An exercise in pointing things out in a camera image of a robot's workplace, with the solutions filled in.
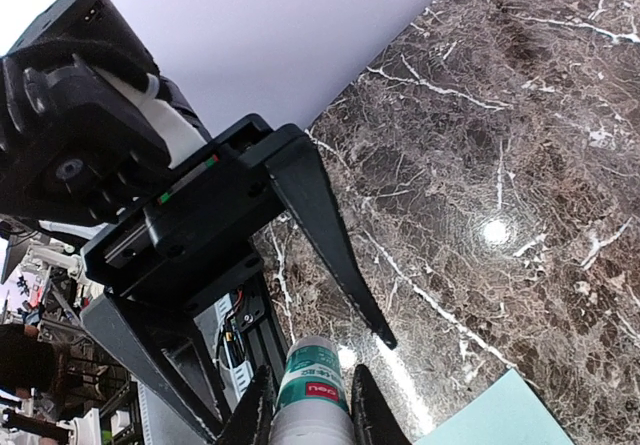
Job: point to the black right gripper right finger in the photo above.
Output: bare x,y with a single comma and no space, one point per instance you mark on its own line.
374,422

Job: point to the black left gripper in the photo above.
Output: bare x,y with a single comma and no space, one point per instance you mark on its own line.
172,257

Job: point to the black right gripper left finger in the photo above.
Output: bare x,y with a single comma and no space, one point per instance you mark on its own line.
250,422

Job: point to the white green glue stick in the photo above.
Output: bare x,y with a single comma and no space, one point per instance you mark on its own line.
311,406

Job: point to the light blue paper envelope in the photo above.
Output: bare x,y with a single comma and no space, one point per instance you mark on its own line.
507,413

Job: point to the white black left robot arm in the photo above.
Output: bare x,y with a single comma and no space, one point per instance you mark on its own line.
95,31

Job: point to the black front table rail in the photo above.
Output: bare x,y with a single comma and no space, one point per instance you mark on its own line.
242,333

